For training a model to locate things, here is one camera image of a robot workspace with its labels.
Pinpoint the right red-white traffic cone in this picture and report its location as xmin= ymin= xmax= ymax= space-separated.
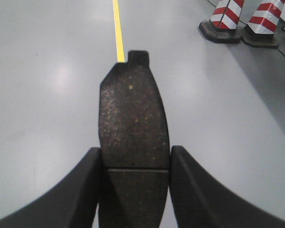
xmin=241 ymin=0 xmax=285 ymax=48

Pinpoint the grey brake pad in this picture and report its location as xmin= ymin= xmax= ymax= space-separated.
xmin=98 ymin=50 xmax=170 ymax=228

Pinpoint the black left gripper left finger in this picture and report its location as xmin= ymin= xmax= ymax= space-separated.
xmin=0 ymin=148 xmax=102 ymax=228

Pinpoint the red-white traffic cone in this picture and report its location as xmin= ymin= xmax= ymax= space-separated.
xmin=199 ymin=0 xmax=244 ymax=44
xmin=241 ymin=0 xmax=285 ymax=48

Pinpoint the left red-white traffic cone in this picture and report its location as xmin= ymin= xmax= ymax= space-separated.
xmin=199 ymin=0 xmax=244 ymax=44

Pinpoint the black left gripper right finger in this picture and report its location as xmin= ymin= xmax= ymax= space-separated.
xmin=170 ymin=145 xmax=285 ymax=228

